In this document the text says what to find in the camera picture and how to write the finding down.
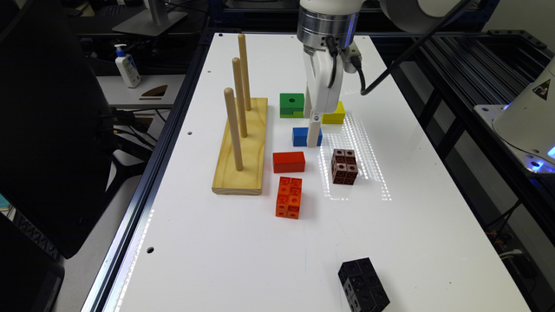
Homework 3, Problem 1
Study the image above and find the black interlocking cube stack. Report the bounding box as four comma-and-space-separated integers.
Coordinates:
338, 257, 390, 312

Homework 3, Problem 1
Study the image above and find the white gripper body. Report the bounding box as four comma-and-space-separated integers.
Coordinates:
303, 42, 361, 114

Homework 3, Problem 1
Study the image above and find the black office chair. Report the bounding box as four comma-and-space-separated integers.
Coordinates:
1, 1, 150, 258

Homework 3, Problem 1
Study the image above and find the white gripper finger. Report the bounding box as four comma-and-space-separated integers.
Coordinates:
304, 86, 312, 119
307, 112, 323, 148

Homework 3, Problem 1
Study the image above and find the front wooden peg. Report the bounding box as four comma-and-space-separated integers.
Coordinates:
224, 88, 244, 171

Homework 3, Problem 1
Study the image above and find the wooden peg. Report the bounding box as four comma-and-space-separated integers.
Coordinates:
232, 57, 248, 138
238, 33, 251, 111
224, 88, 244, 171

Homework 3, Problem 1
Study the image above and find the green wooden block with hole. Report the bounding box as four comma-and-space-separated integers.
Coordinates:
279, 93, 304, 118

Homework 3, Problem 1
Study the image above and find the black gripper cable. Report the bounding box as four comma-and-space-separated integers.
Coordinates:
324, 0, 473, 97

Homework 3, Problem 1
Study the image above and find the middle wooden peg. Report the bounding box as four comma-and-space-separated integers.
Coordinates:
232, 57, 248, 138

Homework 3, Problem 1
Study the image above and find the orange interlocking cube stack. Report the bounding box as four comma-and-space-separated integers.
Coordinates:
276, 177, 303, 219

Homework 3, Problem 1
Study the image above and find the blue wooden block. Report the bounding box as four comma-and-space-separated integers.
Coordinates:
292, 127, 309, 146

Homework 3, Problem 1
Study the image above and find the wooden peg board base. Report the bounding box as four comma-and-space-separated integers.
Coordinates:
212, 98, 268, 195

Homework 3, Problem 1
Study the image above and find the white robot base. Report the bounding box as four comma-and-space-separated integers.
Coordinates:
474, 62, 554, 175

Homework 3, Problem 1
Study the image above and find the brown interlocking cube stack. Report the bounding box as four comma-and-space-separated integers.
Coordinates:
331, 149, 358, 185

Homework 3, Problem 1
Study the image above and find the white pump lotion bottle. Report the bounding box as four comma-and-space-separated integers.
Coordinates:
114, 44, 141, 88

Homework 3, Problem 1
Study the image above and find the red wooden block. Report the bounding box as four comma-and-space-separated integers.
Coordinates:
273, 152, 305, 173

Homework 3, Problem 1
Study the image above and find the back wooden peg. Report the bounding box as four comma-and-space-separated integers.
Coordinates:
238, 33, 251, 111

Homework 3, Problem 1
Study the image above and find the yellow wooden block with hole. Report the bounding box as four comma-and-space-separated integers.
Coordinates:
322, 101, 345, 124

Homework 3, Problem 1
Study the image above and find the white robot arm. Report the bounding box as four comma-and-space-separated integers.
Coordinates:
297, 0, 472, 147

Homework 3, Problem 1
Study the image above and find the grey monitor stand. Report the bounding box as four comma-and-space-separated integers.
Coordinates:
112, 0, 187, 36

